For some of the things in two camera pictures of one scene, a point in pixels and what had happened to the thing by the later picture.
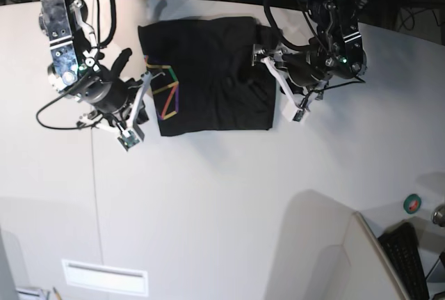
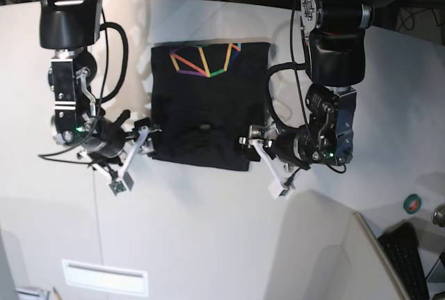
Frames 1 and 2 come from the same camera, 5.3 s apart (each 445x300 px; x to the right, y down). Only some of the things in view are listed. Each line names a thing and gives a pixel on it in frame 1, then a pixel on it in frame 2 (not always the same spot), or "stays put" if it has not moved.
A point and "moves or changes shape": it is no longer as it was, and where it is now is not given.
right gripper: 304,68 -> 288,147
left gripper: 111,92 -> 109,142
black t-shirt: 202,76 moves or changes shape
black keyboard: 400,245 stays put
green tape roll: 412,203 stays put
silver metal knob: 438,216 stays put
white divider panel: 374,275 stays put
